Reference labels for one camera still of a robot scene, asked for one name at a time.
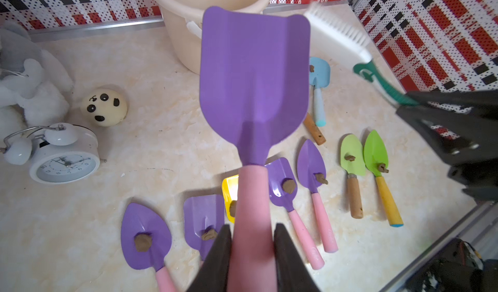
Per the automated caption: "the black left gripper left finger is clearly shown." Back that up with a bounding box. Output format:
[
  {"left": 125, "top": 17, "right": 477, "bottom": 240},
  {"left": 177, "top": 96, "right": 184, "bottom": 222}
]
[{"left": 187, "top": 225, "right": 232, "bottom": 292}]

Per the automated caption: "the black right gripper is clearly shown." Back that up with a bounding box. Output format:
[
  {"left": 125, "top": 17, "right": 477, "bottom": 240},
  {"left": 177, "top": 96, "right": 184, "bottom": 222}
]
[{"left": 396, "top": 90, "right": 497, "bottom": 202}]

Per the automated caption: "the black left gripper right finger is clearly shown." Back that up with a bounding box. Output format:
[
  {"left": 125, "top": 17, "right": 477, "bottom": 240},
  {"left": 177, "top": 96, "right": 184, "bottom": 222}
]
[{"left": 274, "top": 223, "right": 320, "bottom": 291}]

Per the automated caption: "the purple pointed trowel pink handle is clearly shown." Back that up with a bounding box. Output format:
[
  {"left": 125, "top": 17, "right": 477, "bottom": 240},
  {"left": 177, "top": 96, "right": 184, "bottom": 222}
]
[{"left": 121, "top": 202, "right": 177, "bottom": 291}]

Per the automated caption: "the white brush green handle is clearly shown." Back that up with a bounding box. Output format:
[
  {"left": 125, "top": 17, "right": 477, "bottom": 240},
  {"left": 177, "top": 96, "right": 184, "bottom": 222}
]
[{"left": 304, "top": 2, "right": 419, "bottom": 108}]

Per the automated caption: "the purple square trowel pink handle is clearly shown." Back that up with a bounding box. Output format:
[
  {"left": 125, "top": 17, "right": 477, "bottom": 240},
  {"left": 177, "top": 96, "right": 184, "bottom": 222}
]
[{"left": 200, "top": 6, "right": 311, "bottom": 291}]

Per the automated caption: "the purple square trowel leftmost row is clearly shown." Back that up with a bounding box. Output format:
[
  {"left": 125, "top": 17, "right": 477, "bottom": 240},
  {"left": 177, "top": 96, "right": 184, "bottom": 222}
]
[{"left": 184, "top": 194, "right": 224, "bottom": 263}]

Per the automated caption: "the purple square trowel row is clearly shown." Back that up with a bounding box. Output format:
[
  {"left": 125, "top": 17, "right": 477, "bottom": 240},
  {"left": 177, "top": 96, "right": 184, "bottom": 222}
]
[
  {"left": 265, "top": 157, "right": 325, "bottom": 270},
  {"left": 184, "top": 194, "right": 224, "bottom": 263}
]

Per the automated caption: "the purple square trowel middle row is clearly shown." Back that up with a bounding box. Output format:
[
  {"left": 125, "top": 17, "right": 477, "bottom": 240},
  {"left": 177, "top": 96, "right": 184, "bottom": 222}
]
[{"left": 265, "top": 157, "right": 325, "bottom": 270}]

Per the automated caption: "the purple pointed trowel right row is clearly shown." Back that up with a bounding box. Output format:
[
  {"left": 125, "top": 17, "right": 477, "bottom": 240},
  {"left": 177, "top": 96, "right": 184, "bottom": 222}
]
[{"left": 297, "top": 139, "right": 338, "bottom": 253}]

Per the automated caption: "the light blue hand trowel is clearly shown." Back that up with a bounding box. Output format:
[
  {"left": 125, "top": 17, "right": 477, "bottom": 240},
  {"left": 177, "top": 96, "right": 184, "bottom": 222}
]
[{"left": 309, "top": 57, "right": 331, "bottom": 127}]

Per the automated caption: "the beige plastic bucket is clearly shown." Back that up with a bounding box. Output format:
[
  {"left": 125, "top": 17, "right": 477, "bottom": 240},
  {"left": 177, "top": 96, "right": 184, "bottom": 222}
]
[{"left": 154, "top": 0, "right": 270, "bottom": 74}]

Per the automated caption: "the white alarm clock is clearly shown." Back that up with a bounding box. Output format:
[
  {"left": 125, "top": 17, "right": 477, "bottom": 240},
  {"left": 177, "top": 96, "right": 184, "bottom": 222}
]
[{"left": 1, "top": 123, "right": 101, "bottom": 185}]

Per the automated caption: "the panda face squishy ball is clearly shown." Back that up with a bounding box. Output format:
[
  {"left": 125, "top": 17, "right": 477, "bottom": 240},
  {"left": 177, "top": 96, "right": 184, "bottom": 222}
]
[{"left": 80, "top": 88, "right": 128, "bottom": 127}]

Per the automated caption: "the grey white husky plush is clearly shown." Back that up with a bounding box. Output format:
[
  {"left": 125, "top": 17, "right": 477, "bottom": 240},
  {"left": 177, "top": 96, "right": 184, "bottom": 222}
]
[{"left": 1, "top": 22, "right": 74, "bottom": 138}]

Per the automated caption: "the green trowel yellow handle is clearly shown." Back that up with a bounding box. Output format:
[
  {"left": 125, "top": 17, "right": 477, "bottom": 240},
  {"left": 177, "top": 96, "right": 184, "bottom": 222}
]
[{"left": 363, "top": 130, "right": 404, "bottom": 227}]

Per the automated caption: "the light green trowel wooden handle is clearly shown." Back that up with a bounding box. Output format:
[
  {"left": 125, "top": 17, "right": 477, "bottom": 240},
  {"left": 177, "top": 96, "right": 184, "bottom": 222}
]
[{"left": 340, "top": 134, "right": 366, "bottom": 219}]

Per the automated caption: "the yellow trowel wooden handle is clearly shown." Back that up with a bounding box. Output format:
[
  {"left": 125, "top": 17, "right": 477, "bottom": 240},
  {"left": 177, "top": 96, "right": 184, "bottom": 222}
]
[{"left": 303, "top": 113, "right": 326, "bottom": 145}]

